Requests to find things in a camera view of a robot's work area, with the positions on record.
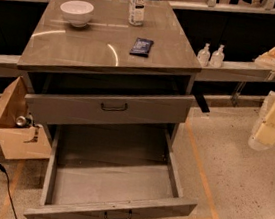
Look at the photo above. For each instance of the silver can in box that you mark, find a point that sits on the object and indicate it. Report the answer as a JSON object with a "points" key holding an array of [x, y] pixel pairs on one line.
{"points": [[24, 121]]}

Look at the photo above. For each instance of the grey metal drawer cabinet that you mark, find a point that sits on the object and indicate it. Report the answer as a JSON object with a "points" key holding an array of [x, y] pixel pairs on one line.
{"points": [[95, 60]]}

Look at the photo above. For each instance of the open brown cardboard box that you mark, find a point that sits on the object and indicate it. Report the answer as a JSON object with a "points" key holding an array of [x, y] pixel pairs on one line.
{"points": [[17, 142]]}

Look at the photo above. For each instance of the dark blue rxbar packet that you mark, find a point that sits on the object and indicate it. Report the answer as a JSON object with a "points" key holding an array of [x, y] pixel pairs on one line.
{"points": [[141, 47]]}

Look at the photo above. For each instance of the white labelled plastic bottle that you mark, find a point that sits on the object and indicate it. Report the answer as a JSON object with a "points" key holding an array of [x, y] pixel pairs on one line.
{"points": [[136, 12]]}

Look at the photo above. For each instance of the white ceramic bowl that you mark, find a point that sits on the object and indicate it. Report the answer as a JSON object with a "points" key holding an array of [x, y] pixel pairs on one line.
{"points": [[77, 13]]}

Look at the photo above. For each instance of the grey middle drawer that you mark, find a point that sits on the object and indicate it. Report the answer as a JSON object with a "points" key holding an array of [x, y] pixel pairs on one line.
{"points": [[81, 109]]}

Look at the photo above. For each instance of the grey open bottom drawer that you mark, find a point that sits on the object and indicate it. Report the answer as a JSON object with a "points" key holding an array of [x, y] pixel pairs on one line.
{"points": [[111, 172]]}

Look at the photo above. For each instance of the right clear sanitizer bottle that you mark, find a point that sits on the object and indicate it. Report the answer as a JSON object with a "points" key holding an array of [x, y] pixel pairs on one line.
{"points": [[217, 57]]}

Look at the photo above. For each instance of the left clear sanitizer bottle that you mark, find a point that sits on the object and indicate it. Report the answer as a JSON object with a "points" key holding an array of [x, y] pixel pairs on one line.
{"points": [[204, 55]]}

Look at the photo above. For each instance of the clear sanitizer bottle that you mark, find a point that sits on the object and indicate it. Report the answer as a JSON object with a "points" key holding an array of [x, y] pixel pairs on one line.
{"points": [[217, 57], [204, 55]]}

